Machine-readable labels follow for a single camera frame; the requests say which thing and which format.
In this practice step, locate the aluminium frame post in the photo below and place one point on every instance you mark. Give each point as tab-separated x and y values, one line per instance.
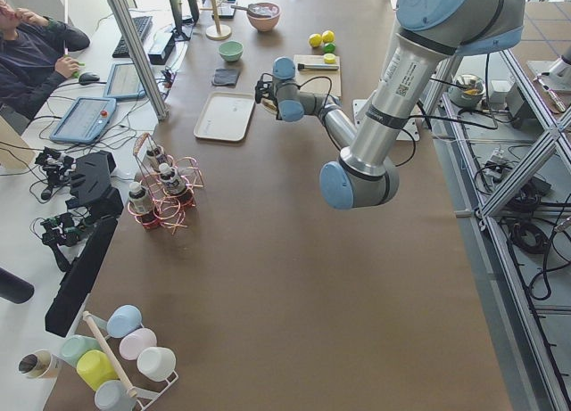
138	56

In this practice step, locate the copper wire bottle rack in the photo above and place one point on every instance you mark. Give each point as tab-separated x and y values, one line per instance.
169	211

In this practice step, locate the yellow mug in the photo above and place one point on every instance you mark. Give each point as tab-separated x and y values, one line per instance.
95	368

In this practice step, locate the white mug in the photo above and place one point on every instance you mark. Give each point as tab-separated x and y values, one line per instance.
157	363

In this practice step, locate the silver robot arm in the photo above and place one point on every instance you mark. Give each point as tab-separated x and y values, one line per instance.
425	33

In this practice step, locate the grey blue mug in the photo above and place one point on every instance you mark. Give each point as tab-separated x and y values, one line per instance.
111	396

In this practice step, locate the blue teach pendant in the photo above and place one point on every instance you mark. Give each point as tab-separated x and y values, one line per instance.
84	121
123	83

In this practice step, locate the green lime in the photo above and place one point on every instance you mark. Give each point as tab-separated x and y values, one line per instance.
329	47

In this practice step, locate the seated person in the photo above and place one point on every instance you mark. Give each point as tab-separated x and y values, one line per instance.
35	57

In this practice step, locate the wooden cup stand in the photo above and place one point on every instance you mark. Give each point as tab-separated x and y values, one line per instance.
218	31

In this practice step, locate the paper cup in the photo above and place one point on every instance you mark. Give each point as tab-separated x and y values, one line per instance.
41	364

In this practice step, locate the mint mug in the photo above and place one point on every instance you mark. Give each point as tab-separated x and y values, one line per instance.
74	347

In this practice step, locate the cream rabbit tray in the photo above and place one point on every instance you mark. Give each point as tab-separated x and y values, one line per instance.
225	116

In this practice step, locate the steel muddler with black tip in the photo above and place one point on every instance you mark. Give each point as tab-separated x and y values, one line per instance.
317	67

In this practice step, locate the whole yellow lemon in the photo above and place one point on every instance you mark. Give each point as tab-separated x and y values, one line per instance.
315	40
328	36

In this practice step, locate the mint green bowl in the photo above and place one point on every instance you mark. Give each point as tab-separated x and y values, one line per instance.
231	51

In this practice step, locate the black computer mouse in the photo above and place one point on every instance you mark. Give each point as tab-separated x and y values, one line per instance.
88	77

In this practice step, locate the light blue mug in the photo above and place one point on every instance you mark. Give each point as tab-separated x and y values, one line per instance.
123	321

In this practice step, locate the wooden cutting board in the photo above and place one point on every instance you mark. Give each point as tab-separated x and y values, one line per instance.
318	81

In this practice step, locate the tea bottle white cap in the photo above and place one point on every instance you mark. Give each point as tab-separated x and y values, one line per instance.
171	180

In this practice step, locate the pink bowl with ice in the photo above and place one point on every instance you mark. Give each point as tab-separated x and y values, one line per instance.
266	24

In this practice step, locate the folded grey cloth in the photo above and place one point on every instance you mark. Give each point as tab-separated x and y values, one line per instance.
226	77

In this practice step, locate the steel ice scoop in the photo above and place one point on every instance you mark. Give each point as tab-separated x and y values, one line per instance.
256	10

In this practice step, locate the half lemon slice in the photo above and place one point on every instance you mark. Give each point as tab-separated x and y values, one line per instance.
329	58

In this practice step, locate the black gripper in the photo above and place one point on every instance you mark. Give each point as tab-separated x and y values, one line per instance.
269	97

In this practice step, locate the pink mug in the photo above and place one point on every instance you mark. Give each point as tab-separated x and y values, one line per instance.
133	344

